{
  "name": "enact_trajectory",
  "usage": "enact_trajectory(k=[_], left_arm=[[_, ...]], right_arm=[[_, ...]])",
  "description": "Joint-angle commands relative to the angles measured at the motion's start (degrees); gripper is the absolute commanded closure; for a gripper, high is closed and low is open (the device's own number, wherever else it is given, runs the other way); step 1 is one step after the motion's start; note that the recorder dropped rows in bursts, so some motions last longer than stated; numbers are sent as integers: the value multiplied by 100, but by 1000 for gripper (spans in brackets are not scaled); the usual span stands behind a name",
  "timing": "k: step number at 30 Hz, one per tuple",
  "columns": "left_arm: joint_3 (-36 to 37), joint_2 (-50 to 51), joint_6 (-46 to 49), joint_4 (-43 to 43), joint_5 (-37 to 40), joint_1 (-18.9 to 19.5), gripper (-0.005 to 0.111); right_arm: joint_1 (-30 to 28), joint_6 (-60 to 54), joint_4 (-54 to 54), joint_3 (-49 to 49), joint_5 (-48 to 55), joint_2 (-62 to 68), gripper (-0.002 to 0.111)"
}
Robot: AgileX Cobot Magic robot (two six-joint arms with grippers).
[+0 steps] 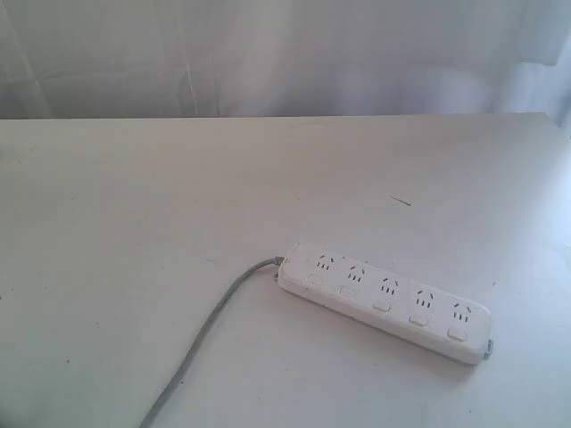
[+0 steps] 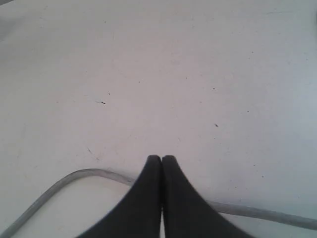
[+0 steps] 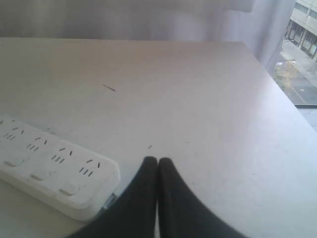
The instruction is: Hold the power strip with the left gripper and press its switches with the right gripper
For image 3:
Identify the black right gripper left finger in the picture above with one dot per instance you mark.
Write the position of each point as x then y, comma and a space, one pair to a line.
133, 215

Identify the building outside window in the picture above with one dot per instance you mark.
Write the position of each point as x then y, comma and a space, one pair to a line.
302, 27

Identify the white curtain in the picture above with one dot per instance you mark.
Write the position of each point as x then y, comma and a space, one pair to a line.
259, 24

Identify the white power strip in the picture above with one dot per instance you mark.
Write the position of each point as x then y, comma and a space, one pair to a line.
71, 179

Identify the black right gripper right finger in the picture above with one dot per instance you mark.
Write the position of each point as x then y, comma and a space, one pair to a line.
181, 214

